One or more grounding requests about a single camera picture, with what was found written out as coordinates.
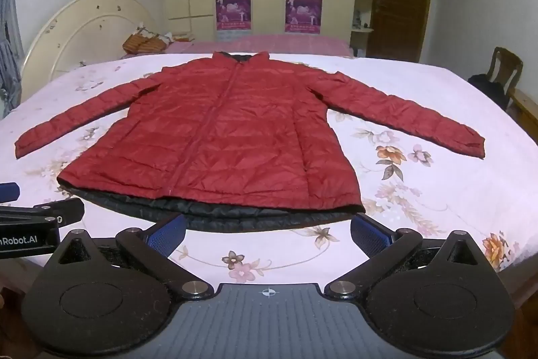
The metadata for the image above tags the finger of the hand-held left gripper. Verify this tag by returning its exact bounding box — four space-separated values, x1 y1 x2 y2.
0 198 85 226
0 182 21 203

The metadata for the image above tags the pink floral bed quilt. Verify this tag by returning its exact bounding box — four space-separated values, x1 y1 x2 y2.
0 53 538 292

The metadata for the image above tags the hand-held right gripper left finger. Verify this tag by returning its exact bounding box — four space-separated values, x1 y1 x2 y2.
54 213 215 301

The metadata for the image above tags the red down jacket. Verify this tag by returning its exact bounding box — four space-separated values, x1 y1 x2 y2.
14 50 486 234

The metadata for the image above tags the orange patterned cloth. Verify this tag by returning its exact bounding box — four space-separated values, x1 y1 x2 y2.
122 29 175 55

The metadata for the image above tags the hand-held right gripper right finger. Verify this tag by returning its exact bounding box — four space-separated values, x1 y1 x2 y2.
323 212 484 301

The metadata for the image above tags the purple wall poster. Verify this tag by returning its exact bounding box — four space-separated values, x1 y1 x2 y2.
215 0 252 42
285 0 323 36

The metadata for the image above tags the cream round headboard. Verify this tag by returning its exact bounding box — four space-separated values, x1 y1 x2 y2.
20 0 158 91

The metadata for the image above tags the light wooden bench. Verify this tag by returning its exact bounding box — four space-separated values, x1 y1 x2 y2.
506 87 538 141

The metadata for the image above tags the black bag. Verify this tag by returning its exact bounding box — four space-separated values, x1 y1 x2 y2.
467 74 510 109

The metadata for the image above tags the pink checked bed sheet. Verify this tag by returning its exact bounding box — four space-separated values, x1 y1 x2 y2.
120 34 354 59

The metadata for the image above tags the grey curtain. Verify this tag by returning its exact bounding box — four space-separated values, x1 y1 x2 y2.
0 0 26 120

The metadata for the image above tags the wooden chair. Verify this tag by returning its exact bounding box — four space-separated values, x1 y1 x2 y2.
488 46 524 107

